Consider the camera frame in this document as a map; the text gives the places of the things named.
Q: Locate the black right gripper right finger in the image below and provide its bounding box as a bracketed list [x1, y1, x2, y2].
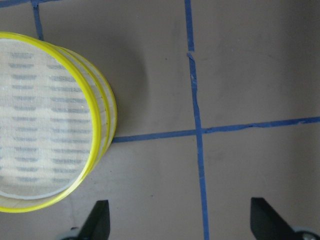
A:
[250, 197, 299, 240]

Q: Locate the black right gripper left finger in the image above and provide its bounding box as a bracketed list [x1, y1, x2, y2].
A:
[79, 200, 111, 240]

